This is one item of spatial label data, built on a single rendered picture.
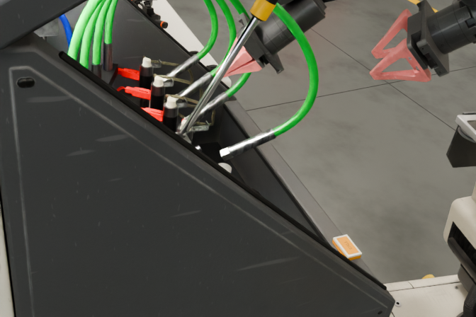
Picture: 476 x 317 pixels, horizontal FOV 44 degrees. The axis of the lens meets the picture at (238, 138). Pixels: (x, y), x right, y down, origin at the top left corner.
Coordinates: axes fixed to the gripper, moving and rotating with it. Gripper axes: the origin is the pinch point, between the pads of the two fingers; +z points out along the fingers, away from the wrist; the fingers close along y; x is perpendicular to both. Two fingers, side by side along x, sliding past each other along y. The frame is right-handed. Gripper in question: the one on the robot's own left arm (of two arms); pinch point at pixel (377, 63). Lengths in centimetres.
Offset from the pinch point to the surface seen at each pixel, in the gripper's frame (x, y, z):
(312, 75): -3.1, 0.2, 9.3
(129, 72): -12, -18, 52
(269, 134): 1.1, 3.7, 20.2
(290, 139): 112, -145, 126
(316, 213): 25.0, -0.2, 28.4
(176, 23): 0, -66, 70
